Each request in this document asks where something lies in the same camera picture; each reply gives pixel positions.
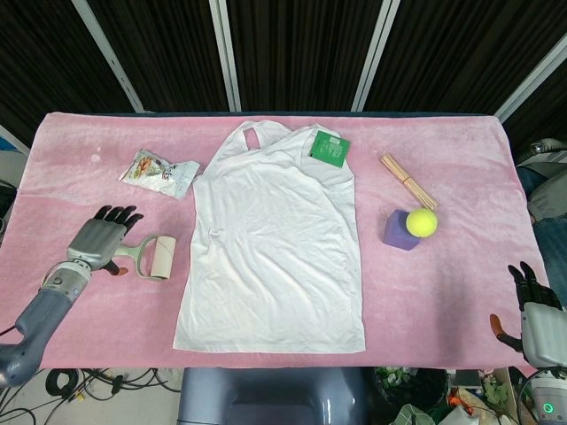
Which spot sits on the white tank top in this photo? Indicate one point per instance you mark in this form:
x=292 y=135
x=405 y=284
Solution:
x=274 y=239

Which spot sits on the purple foam cube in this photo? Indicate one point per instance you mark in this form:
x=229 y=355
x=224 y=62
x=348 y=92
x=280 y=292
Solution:
x=401 y=232

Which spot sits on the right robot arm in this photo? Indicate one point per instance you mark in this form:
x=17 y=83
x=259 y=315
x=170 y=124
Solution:
x=549 y=394

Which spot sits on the white frame post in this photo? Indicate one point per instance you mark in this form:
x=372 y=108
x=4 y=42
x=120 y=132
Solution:
x=226 y=53
x=529 y=84
x=113 y=55
x=374 y=53

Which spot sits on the green lint roller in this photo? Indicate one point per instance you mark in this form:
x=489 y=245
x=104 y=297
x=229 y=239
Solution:
x=155 y=257

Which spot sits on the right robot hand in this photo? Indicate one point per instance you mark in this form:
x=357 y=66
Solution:
x=538 y=327

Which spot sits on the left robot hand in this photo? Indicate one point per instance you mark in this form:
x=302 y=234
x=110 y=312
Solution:
x=99 y=239

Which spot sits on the pink table cloth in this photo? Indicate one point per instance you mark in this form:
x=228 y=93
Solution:
x=88 y=195

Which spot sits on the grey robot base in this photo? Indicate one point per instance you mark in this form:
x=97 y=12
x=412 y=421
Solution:
x=272 y=396

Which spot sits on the yellow tennis ball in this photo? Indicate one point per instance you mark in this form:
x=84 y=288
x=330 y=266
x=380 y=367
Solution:
x=422 y=222

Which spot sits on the green clothing tag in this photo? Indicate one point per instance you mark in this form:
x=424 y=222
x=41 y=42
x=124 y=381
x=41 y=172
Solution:
x=329 y=148

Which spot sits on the snack packet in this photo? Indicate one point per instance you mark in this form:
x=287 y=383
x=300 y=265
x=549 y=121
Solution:
x=159 y=172

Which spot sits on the bundle of wooden sticks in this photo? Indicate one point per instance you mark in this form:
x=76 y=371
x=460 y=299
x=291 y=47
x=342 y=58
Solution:
x=409 y=179

